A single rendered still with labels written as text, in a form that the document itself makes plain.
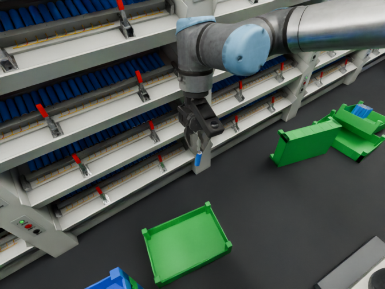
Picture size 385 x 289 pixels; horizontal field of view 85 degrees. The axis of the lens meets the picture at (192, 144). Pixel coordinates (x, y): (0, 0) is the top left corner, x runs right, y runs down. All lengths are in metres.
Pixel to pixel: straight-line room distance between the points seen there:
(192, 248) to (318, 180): 0.69
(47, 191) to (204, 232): 0.60
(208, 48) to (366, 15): 0.26
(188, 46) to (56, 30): 0.31
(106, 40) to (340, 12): 0.49
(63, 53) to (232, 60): 0.38
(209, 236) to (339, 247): 0.51
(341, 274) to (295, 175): 0.45
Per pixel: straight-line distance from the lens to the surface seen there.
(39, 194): 0.84
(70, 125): 0.69
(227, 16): 0.77
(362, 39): 0.48
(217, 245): 0.95
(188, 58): 0.53
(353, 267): 1.01
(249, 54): 0.44
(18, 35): 0.63
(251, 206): 1.04
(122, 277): 0.57
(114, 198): 0.95
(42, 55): 0.61
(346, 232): 1.13
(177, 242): 0.96
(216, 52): 0.45
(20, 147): 0.71
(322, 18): 0.49
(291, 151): 1.14
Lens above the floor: 0.91
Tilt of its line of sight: 46 degrees down
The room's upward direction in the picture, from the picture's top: 5 degrees counter-clockwise
